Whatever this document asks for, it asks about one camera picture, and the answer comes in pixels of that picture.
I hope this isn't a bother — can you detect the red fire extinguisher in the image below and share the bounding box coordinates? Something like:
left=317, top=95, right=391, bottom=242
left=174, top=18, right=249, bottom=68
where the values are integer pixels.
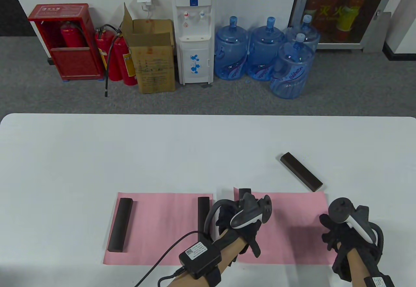
left=112, top=33, right=138, bottom=86
left=95, top=24, right=123, bottom=97
left=61, top=21, right=87, bottom=48

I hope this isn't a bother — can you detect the right black and white controller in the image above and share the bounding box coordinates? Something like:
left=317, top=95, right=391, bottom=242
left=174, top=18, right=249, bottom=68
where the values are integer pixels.
left=328, top=197, right=385, bottom=259

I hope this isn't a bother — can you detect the right black wrist camera box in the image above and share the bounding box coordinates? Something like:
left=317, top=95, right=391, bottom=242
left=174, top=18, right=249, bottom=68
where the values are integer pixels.
left=364, top=277, right=395, bottom=287

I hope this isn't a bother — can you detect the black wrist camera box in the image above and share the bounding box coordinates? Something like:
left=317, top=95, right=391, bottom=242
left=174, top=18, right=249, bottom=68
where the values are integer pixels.
left=364, top=277, right=395, bottom=287
left=179, top=240, right=222, bottom=280

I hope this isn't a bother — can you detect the person's right hand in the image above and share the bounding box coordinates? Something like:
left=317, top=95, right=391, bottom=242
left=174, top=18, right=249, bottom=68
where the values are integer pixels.
left=319, top=214, right=381, bottom=263

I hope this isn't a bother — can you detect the left black wrist strap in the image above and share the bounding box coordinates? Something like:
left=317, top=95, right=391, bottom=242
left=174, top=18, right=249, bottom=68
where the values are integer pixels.
left=208, top=264, right=225, bottom=287

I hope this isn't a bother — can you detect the blue water jug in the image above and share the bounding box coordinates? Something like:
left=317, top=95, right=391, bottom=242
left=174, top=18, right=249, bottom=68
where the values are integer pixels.
left=214, top=16, right=250, bottom=80
left=270, top=34, right=316, bottom=100
left=286, top=14, right=320, bottom=52
left=246, top=17, right=286, bottom=81

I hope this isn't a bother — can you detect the pink paper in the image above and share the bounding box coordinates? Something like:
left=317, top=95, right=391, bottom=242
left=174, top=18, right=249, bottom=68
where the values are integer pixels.
left=233, top=188, right=338, bottom=265
left=103, top=193, right=214, bottom=265

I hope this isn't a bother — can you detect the black and white controller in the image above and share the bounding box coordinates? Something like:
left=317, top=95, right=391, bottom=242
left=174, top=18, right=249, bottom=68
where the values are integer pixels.
left=328, top=197, right=385, bottom=259
left=203, top=193, right=272, bottom=237

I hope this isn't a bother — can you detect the left black wrist camera box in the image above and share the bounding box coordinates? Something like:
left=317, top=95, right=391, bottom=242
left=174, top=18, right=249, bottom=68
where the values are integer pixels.
left=179, top=240, right=222, bottom=280

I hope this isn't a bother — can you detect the red extinguisher behind glass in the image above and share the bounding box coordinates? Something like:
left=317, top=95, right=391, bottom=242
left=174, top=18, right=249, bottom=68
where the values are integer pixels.
left=336, top=0, right=364, bottom=31
left=305, top=0, right=322, bottom=24

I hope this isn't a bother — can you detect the person's left hand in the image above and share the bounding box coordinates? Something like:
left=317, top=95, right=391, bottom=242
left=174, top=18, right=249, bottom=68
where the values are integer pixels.
left=215, top=203, right=262, bottom=259

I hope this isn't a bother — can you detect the glass door wall cabinet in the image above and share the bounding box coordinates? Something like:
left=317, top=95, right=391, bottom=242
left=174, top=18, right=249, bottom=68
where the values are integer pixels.
left=288, top=0, right=402, bottom=53

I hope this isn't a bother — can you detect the left black and white controller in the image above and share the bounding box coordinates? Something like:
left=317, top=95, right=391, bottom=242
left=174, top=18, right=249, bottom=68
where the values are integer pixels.
left=203, top=193, right=272, bottom=237

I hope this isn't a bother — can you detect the white water dispenser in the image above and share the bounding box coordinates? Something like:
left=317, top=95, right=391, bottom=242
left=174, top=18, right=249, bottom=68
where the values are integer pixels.
left=171, top=0, right=216, bottom=85

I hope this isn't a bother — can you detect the open cardboard box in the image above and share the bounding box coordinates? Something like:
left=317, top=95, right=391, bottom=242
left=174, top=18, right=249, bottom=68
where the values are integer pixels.
left=122, top=2, right=176, bottom=94

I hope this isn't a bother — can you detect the left black cable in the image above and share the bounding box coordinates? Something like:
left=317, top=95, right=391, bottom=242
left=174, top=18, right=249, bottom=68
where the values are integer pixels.
left=133, top=231, right=206, bottom=287

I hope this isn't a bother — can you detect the red extinguisher cabinet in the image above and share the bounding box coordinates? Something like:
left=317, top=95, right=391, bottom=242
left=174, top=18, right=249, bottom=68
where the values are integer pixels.
left=28, top=4, right=105, bottom=81

